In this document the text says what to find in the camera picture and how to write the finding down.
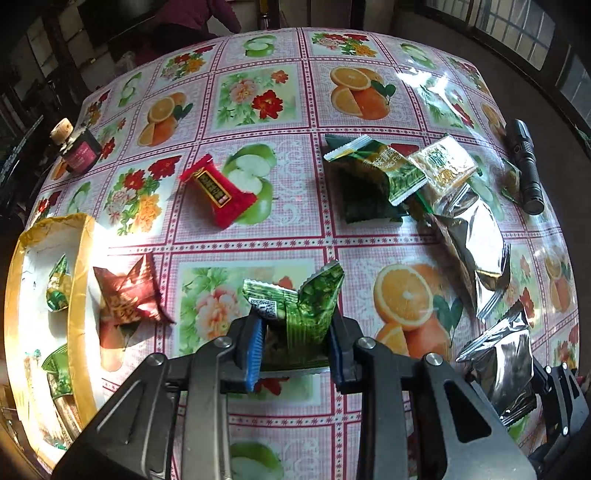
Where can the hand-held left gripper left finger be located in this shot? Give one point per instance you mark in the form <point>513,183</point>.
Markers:
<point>255,355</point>

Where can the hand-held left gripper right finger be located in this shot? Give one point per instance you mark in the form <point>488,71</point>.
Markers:
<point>337,364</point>

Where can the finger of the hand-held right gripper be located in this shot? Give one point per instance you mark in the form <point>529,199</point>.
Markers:
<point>561,410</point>

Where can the green pea snack packet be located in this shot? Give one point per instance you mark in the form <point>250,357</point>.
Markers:
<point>300,314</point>

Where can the silver foil packet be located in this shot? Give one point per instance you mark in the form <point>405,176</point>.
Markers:
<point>475,249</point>
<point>503,364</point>

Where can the brown-red foil snack packet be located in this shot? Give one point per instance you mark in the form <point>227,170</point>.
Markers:
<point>129,295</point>

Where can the dark green snack packet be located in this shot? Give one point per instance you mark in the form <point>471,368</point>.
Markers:
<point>364,203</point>

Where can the red candy packet dark label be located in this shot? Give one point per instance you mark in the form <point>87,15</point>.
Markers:
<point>217,189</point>

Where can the yellow-rimmed cardboard box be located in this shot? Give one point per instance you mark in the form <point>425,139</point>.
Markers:
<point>81,323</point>

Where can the green foil snack packet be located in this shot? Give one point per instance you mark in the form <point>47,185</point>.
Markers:
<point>57,374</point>
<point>57,286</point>

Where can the green and white snack packet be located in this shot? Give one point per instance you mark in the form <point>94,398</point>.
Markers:
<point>383,166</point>

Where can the clear cracker packet green print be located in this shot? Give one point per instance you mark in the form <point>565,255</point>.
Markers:
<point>443,166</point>

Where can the small clear snack packet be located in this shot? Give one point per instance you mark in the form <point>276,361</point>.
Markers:
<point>510,182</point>

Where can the black flashlight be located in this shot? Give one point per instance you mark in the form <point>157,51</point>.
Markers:
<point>526,166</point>

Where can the dark jar with cork lid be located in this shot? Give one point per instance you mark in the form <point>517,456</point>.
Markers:
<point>78,152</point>

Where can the yellow pole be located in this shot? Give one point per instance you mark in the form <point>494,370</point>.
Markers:
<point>268,14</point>

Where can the barred window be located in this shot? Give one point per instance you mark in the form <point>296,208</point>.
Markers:
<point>508,23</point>

